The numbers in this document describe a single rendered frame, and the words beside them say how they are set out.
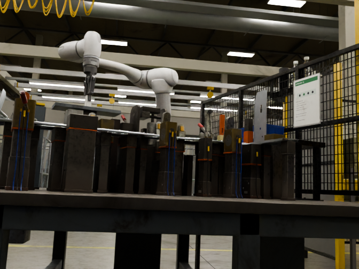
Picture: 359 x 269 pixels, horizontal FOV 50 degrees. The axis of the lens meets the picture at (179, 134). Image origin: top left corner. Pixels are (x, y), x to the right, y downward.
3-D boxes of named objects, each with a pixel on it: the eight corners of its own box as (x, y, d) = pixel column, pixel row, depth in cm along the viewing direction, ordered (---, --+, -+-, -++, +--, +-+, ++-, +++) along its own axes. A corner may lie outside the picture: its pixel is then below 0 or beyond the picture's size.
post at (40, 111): (23, 188, 198) (31, 104, 204) (22, 188, 205) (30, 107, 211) (39, 189, 202) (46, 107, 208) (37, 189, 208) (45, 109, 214)
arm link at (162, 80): (160, 177, 278) (188, 177, 268) (148, 180, 263) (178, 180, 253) (155, 71, 278) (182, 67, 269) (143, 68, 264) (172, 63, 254)
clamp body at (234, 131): (234, 198, 186) (235, 127, 190) (220, 198, 196) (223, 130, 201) (245, 199, 188) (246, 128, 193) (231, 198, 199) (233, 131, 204)
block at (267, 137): (272, 198, 209) (273, 133, 214) (263, 198, 216) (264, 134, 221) (284, 199, 213) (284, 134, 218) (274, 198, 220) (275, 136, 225)
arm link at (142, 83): (129, 68, 270) (146, 65, 264) (142, 77, 286) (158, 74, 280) (127, 86, 267) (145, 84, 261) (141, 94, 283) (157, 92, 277)
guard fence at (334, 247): (352, 280, 340) (348, 61, 367) (337, 280, 338) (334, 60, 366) (288, 254, 471) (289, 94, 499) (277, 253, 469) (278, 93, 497)
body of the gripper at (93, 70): (82, 67, 224) (80, 82, 223) (87, 64, 218) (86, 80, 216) (93, 70, 229) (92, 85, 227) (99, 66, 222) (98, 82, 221)
